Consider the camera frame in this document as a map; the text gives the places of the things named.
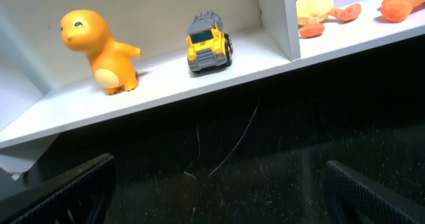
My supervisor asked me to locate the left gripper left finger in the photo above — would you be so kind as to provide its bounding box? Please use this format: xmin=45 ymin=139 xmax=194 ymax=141
xmin=0 ymin=153 xmax=117 ymax=224

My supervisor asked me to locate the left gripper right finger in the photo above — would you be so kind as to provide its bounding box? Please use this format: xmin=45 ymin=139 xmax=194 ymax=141
xmin=321 ymin=160 xmax=425 ymax=224

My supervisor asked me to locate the orange rubber dinosaur toy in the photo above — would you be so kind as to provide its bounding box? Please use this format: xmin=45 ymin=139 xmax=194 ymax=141
xmin=59 ymin=9 xmax=142 ymax=96

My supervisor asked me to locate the grey and yellow toy truck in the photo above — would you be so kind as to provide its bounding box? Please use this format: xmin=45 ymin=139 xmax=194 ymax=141
xmin=185 ymin=10 xmax=234 ymax=73

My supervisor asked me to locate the white shelf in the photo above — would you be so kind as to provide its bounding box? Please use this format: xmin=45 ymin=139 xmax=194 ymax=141
xmin=0 ymin=0 xmax=425 ymax=181

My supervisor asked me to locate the white plush duck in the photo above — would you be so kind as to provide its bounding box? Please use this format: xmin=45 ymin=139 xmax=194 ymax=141
xmin=380 ymin=0 xmax=425 ymax=23

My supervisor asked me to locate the yellow plush duck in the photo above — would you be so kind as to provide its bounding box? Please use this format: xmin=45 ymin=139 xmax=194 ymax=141
xmin=294 ymin=0 xmax=363 ymax=39

